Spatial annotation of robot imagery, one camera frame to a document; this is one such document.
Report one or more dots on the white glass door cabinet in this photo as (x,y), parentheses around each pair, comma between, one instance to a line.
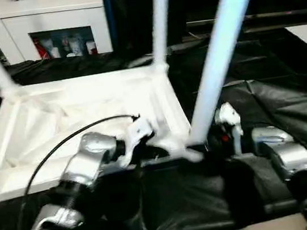
(56,17)

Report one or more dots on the dark metal rod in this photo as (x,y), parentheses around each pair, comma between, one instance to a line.
(271,15)

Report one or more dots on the white plastic table top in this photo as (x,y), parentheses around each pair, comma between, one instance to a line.
(69,104)

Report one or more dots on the small white blue box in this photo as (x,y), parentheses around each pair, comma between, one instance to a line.
(75,46)

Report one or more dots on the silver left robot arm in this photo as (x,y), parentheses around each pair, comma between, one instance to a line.
(95,146)

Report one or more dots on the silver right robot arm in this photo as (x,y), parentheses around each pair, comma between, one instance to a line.
(293,155)

